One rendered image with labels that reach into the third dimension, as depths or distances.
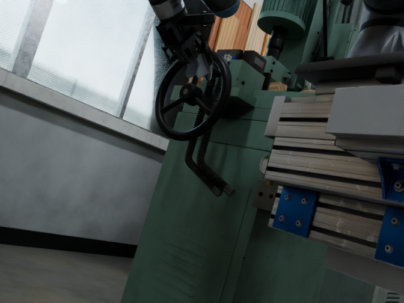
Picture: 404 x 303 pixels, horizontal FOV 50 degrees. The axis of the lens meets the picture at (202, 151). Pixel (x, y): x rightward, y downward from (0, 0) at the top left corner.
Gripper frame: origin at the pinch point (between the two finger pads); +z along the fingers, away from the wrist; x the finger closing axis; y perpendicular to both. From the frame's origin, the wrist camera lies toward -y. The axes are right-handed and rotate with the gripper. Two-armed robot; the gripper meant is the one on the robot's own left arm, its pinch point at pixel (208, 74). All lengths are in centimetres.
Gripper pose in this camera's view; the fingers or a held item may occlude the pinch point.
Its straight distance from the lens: 119.6
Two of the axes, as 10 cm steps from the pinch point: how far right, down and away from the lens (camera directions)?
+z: 3.9, 7.1, 5.8
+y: -5.6, 6.9, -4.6
